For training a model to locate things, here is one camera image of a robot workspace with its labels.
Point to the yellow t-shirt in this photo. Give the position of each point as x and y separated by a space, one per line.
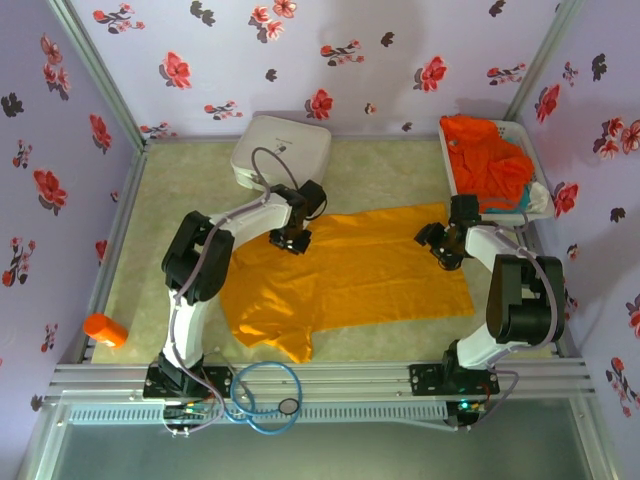
360 270

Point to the white plastic case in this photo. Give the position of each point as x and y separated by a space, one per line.
280 150

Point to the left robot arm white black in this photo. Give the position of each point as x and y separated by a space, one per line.
197 255

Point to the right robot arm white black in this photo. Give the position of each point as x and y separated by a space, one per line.
520 300

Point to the teal cloth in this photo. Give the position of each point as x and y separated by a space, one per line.
505 206

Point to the orange t-shirt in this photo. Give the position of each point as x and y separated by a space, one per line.
480 160

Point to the white cloth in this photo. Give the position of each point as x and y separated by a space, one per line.
540 196

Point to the white laundry basket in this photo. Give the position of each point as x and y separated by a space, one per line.
545 200

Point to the blue stethoscope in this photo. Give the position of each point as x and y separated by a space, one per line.
300 390

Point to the orange plastic container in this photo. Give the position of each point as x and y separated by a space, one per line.
102 330

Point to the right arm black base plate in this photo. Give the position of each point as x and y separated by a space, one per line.
425 380

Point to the aluminium frame rail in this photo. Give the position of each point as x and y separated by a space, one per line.
350 380

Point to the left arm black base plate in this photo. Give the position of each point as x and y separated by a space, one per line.
220 382

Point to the aluminium frame post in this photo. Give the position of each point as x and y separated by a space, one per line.
95 70
545 55

